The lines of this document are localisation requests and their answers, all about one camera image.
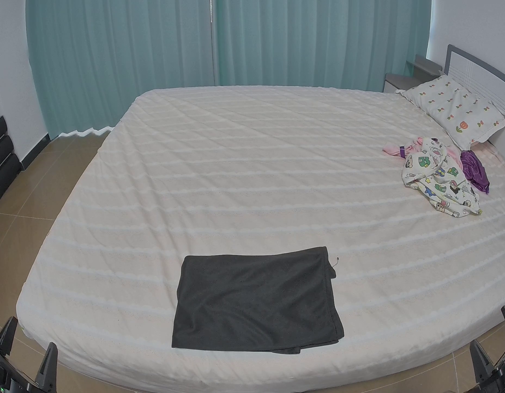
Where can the pink garment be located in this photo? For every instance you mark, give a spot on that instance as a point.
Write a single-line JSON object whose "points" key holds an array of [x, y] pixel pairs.
{"points": [[393, 150]]}

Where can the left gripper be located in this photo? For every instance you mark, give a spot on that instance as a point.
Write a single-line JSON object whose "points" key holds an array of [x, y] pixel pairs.
{"points": [[7, 379]]}

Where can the black chest of drawers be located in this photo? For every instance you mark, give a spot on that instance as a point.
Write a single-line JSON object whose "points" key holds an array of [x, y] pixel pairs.
{"points": [[1, 158]]}

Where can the purple garment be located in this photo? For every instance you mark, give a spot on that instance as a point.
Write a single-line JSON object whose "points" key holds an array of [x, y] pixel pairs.
{"points": [[475, 170]]}

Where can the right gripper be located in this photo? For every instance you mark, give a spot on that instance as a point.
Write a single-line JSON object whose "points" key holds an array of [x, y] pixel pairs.
{"points": [[502, 379]]}

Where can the bed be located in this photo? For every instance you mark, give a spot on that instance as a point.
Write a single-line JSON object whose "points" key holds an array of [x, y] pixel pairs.
{"points": [[256, 170]]}

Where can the blue-green curtain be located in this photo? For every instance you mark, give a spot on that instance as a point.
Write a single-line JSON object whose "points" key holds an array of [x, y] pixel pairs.
{"points": [[113, 51], [318, 31]]}

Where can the black T-shirt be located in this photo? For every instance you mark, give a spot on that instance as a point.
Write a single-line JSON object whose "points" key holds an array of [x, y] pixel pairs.
{"points": [[256, 301]]}

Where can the grey bedside table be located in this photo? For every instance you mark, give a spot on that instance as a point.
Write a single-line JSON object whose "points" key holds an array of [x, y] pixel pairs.
{"points": [[397, 82]]}

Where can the white printed pillow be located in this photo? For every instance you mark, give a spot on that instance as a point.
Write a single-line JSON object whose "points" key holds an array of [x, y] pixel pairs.
{"points": [[457, 109]]}

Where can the white printed pyjama top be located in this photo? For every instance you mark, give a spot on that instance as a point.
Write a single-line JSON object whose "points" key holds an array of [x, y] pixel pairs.
{"points": [[440, 182]]}

